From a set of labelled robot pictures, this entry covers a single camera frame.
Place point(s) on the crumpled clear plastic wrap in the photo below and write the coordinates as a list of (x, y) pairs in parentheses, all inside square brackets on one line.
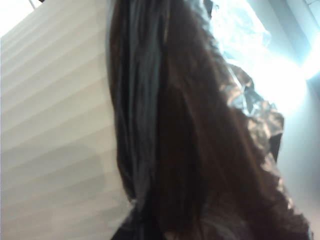
[(237, 37)]

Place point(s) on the white ribbed plastic trash can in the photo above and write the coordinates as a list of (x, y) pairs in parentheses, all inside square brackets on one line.
[(50, 125)]

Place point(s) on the black plastic garbage bag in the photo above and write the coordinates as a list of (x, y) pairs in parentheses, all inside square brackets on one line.
[(200, 150)]

